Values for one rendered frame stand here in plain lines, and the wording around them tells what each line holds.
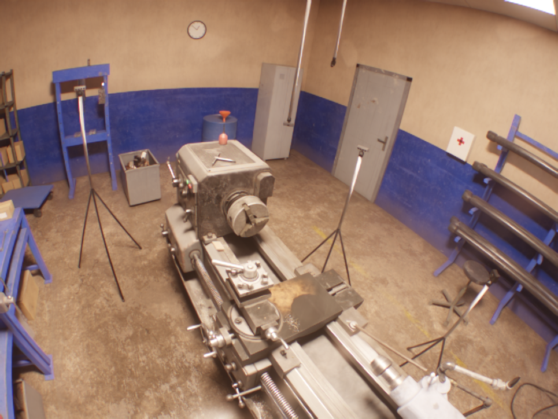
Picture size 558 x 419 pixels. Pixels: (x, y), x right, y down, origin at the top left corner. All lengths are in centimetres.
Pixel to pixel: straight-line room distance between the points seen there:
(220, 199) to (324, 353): 111
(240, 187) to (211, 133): 282
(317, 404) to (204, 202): 127
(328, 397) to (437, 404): 50
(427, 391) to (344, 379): 54
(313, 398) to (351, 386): 29
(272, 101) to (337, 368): 435
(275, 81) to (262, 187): 336
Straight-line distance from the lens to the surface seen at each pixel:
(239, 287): 121
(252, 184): 180
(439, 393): 119
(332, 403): 135
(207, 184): 166
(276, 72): 492
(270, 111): 503
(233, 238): 212
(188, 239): 194
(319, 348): 158
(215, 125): 445
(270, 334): 118
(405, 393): 114
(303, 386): 132
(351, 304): 163
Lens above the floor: 205
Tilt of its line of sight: 32 degrees down
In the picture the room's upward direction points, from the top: 10 degrees clockwise
